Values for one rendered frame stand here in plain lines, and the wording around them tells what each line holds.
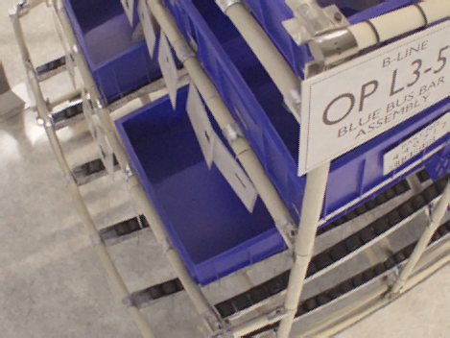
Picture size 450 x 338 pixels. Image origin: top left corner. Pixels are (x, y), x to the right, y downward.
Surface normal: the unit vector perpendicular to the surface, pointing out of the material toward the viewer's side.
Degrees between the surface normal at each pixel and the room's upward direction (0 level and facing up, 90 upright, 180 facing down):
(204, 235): 3
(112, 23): 3
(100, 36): 3
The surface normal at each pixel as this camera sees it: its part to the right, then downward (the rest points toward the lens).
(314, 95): 0.45, 0.79
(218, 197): -0.07, -0.44
